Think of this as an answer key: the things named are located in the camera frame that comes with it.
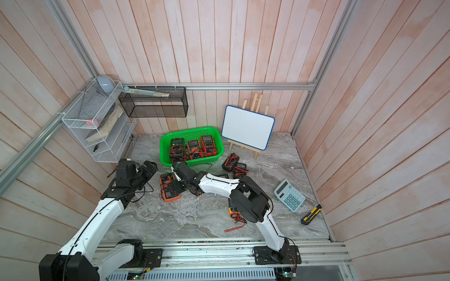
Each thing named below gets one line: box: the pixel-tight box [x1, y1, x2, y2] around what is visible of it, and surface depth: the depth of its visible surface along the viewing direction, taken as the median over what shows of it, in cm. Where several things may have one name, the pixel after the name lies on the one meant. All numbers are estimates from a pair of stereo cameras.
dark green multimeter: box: [169, 137, 186, 161], surface depth 104 cm
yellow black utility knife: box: [301, 204, 323, 225], surface depth 85 cm
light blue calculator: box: [273, 179, 306, 212], surface depth 92 cm
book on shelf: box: [85, 103, 124, 143], surface depth 83 cm
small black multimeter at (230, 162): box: [222, 152, 240, 172], surface depth 106 cm
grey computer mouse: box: [96, 74, 116, 94], surface depth 85 cm
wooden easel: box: [227, 92, 269, 161], surface depth 97 cm
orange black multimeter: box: [187, 139, 203, 160], surface depth 110 cm
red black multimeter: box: [200, 134, 217, 158], surface depth 109 cm
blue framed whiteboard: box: [221, 104, 276, 151], surface depth 102 cm
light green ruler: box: [122, 86, 170, 98], surface depth 93 cm
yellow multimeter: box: [224, 207, 247, 233], surface depth 84 cm
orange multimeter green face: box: [159, 172, 182, 203], surface depth 92 cm
